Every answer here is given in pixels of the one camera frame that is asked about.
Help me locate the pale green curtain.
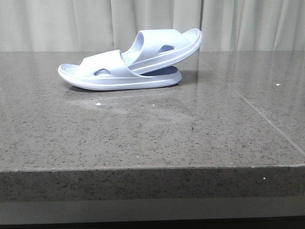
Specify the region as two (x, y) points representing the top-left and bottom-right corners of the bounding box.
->
(0, 0), (305, 52)

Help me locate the light blue slipper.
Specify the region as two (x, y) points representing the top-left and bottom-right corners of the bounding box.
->
(58, 50), (182, 91)
(121, 28), (203, 74)

